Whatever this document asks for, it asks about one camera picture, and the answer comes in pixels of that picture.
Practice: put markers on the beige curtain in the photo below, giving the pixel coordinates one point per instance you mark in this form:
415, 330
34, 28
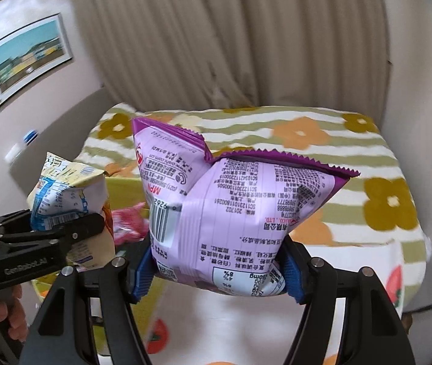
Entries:
238, 34

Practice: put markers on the person's left hand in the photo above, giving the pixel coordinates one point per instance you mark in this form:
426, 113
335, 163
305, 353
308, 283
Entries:
16, 311

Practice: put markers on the pale yellow blue snack packet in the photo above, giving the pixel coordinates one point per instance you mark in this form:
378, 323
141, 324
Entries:
71, 197

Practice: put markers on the blue white wall fixture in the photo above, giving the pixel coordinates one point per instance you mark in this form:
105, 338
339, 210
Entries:
21, 146

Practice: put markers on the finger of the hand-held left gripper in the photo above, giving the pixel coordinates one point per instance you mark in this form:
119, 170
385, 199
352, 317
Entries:
82, 226
10, 218

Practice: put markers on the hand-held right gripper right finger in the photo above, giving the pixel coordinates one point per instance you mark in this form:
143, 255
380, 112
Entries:
292, 278

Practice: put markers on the green cardboard box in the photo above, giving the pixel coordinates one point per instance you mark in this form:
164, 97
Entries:
238, 327

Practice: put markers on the pink snack packet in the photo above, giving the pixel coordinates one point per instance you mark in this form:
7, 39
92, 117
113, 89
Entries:
128, 224

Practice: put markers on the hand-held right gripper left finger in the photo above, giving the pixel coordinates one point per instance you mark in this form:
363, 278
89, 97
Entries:
144, 273

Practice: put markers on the purple snack packet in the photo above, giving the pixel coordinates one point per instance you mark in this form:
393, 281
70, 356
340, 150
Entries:
235, 205

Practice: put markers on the floral striped blanket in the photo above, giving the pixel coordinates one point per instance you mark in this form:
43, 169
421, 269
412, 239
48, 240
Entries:
314, 140

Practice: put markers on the framed wall picture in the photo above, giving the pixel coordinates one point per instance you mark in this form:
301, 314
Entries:
27, 59

